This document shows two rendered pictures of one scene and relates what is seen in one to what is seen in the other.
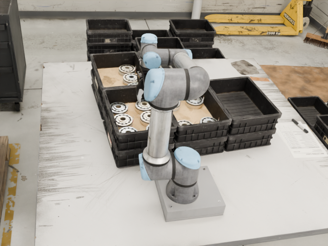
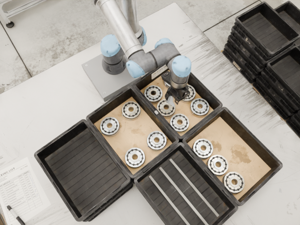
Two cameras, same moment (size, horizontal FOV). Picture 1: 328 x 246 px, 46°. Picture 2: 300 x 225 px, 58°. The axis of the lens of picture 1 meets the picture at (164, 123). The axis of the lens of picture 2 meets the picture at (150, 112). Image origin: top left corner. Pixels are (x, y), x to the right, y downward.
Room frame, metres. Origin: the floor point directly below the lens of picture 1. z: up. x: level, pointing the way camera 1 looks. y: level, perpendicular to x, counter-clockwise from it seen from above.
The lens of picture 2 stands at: (2.16, -0.17, 2.21)
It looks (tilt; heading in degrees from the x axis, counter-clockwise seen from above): 68 degrees down; 164
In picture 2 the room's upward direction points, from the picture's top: 1 degrees counter-clockwise
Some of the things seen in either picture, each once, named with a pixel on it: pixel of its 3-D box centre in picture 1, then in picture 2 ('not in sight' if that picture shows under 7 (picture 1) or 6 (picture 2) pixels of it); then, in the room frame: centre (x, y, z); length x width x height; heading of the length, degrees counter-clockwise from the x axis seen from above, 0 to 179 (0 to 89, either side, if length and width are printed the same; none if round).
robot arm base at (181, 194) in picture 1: (183, 184); (113, 60); (1.22, -0.12, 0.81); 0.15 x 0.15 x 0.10
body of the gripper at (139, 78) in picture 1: (146, 74); (178, 89); (1.65, 0.12, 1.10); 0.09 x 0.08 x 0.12; 19
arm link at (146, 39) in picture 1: (148, 47); (180, 69); (1.64, 0.11, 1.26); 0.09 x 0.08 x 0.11; 13
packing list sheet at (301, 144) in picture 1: (299, 138); (18, 191); (1.80, -0.81, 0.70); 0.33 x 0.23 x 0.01; 17
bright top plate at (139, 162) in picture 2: (194, 99); (135, 157); (1.84, -0.16, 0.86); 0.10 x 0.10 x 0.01
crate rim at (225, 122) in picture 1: (191, 103); (131, 129); (1.71, -0.14, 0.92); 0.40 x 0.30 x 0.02; 22
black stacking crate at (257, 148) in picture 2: (120, 77); (228, 155); (1.97, 0.29, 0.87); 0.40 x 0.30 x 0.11; 22
